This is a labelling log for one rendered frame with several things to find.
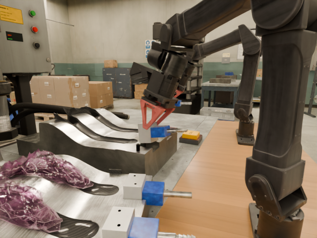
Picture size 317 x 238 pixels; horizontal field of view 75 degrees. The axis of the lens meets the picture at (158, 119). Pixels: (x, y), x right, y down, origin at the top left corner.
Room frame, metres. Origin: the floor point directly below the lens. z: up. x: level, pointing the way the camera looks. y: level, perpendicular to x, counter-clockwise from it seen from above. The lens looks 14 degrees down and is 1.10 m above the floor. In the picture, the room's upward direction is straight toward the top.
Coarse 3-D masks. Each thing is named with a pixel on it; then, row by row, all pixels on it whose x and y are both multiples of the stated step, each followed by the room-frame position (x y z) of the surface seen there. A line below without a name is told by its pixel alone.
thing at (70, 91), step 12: (36, 84) 4.32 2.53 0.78; (48, 84) 4.22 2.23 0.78; (60, 84) 4.12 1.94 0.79; (72, 84) 4.11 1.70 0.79; (84, 84) 4.47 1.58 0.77; (36, 96) 4.33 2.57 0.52; (48, 96) 4.23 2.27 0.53; (60, 96) 4.13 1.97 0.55; (72, 96) 4.09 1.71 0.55; (84, 96) 4.43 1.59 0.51; (36, 120) 4.25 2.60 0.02
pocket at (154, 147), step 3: (141, 144) 0.56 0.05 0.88; (144, 144) 0.58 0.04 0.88; (147, 144) 0.58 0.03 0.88; (150, 144) 0.58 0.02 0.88; (153, 144) 0.57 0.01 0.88; (156, 144) 0.57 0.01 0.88; (150, 147) 0.58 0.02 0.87; (153, 147) 0.57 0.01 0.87; (156, 147) 0.57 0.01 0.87; (153, 150) 0.54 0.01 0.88
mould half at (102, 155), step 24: (48, 120) 0.65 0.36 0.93; (96, 120) 0.72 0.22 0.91; (120, 120) 0.80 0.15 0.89; (24, 144) 0.66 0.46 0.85; (48, 144) 0.61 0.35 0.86; (72, 144) 0.57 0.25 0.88; (96, 144) 0.56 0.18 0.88; (120, 144) 0.55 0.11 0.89; (168, 144) 0.63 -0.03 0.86; (96, 168) 0.54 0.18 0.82; (120, 168) 0.51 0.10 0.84; (144, 168) 0.48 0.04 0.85
